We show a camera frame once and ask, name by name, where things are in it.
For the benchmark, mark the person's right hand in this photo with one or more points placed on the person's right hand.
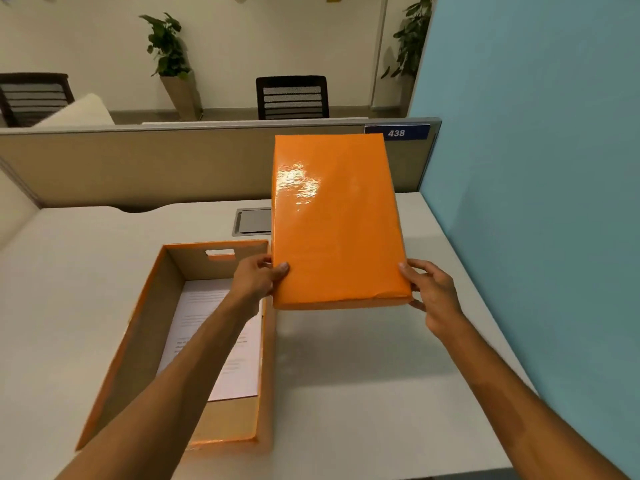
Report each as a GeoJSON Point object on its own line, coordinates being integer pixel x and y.
{"type": "Point", "coordinates": [437, 294]}

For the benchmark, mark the person's left hand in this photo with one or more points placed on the person's left hand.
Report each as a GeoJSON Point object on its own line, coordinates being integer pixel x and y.
{"type": "Point", "coordinates": [252, 283]}

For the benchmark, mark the person's right thumb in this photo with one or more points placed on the person's right thumb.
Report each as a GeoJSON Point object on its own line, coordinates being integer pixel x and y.
{"type": "Point", "coordinates": [409, 277]}

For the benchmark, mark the person's left thumb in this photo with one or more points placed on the person's left thumb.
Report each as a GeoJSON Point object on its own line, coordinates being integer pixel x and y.
{"type": "Point", "coordinates": [278, 273]}

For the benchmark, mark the orange paper ream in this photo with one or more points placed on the orange paper ream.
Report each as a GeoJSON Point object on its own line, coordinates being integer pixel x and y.
{"type": "Point", "coordinates": [336, 219]}

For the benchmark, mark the person's right forearm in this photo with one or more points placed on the person's right forearm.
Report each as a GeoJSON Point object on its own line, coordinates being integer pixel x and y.
{"type": "Point", "coordinates": [525, 414]}

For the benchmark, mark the person's left forearm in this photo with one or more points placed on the person's left forearm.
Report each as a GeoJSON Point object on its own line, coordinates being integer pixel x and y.
{"type": "Point", "coordinates": [172, 384]}

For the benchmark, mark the white printed paper sheet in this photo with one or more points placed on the white printed paper sheet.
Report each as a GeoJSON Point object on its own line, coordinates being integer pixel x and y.
{"type": "Point", "coordinates": [220, 339]}

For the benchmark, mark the orange cardboard box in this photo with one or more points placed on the orange cardboard box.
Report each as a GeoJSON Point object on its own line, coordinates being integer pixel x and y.
{"type": "Point", "coordinates": [175, 344]}

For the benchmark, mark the beige desk partition panel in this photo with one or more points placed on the beige desk partition panel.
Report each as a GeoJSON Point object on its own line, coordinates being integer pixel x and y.
{"type": "Point", "coordinates": [200, 162]}

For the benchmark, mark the blue number label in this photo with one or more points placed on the blue number label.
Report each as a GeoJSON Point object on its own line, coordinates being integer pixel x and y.
{"type": "Point", "coordinates": [396, 132]}

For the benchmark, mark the black mesh office chair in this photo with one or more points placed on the black mesh office chair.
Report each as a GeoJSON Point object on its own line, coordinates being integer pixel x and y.
{"type": "Point", "coordinates": [292, 97]}

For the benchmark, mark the potted green plant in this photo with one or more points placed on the potted green plant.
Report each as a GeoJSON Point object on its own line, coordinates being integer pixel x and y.
{"type": "Point", "coordinates": [172, 64]}

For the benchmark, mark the tall green plant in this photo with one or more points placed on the tall green plant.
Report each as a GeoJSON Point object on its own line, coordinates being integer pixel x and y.
{"type": "Point", "coordinates": [412, 39]}

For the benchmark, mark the white cushion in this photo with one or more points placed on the white cushion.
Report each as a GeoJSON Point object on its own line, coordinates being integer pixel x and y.
{"type": "Point", "coordinates": [77, 113]}

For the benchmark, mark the dark slatted office chair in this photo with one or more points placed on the dark slatted office chair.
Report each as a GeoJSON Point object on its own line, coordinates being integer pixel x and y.
{"type": "Point", "coordinates": [31, 97]}

